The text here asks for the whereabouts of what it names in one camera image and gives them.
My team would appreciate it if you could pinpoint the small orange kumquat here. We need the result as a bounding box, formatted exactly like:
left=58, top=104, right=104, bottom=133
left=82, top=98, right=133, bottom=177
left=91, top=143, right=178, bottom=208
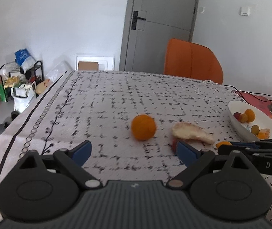
left=216, top=141, right=232, bottom=148

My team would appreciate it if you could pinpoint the small red plum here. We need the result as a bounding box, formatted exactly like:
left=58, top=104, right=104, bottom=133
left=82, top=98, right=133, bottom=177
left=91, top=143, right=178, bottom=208
left=172, top=139, right=177, bottom=152

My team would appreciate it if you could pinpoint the large orange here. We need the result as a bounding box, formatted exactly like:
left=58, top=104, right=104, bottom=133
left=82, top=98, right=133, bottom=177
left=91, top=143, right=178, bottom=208
left=131, top=114, right=157, bottom=141

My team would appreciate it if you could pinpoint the olive green small fruit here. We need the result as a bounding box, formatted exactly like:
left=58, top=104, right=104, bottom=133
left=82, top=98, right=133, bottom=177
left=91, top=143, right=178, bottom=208
left=250, top=125, right=260, bottom=136

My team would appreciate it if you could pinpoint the small kumquat in plate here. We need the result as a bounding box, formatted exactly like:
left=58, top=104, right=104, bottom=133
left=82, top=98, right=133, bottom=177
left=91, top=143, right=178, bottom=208
left=257, top=132, right=269, bottom=139

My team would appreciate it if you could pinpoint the green fruit in plate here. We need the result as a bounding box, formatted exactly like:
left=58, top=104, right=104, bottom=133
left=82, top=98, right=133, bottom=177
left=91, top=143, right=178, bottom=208
left=238, top=113, right=248, bottom=123

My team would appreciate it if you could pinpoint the red plum in plate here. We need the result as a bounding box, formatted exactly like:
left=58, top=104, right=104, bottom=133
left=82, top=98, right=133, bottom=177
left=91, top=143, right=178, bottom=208
left=233, top=112, right=241, bottom=121

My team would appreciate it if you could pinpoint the orange fruit in plate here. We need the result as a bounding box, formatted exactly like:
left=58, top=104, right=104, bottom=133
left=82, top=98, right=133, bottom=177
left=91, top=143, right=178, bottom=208
left=244, top=109, right=256, bottom=123

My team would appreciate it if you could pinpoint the white plate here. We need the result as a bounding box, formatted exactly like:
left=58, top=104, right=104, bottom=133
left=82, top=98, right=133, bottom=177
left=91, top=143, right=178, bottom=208
left=228, top=100, right=272, bottom=142

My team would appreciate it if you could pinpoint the orange red cartoon mat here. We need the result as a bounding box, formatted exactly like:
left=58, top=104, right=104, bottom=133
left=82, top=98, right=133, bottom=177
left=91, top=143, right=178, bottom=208
left=235, top=90, right=272, bottom=119

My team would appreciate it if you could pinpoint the white tote bag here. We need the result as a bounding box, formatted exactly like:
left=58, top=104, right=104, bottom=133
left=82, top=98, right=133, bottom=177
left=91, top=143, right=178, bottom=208
left=11, top=82, right=36, bottom=113

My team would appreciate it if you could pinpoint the black metal rack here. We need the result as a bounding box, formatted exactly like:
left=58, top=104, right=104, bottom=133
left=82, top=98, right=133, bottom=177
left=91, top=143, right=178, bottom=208
left=2, top=60, right=44, bottom=85

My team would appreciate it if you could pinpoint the orange chair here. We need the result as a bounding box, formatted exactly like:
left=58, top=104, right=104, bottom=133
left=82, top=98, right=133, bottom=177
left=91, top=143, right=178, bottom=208
left=164, top=38, right=223, bottom=84

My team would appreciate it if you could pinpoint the white foam packaging board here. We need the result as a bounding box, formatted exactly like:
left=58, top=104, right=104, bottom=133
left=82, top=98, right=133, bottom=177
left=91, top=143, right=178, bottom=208
left=75, top=56, right=115, bottom=71

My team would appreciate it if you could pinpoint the blue white bag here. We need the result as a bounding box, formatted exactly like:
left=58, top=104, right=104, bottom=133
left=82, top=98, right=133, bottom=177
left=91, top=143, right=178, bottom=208
left=14, top=48, right=36, bottom=72

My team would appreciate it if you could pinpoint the grey door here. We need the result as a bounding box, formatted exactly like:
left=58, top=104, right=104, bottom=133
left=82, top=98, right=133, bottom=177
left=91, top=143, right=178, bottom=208
left=119, top=0, right=198, bottom=74

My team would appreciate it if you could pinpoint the black usb cable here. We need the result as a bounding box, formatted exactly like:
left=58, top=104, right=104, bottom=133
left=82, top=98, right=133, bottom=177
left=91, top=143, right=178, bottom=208
left=224, top=84, right=272, bottom=103

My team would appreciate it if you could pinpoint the white light switch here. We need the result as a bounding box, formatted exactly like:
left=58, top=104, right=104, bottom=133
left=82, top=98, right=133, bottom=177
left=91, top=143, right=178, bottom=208
left=240, top=6, right=250, bottom=16

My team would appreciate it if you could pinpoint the black door handle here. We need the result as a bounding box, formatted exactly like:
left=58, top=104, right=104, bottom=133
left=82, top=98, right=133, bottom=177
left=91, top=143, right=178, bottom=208
left=131, top=10, right=146, bottom=30

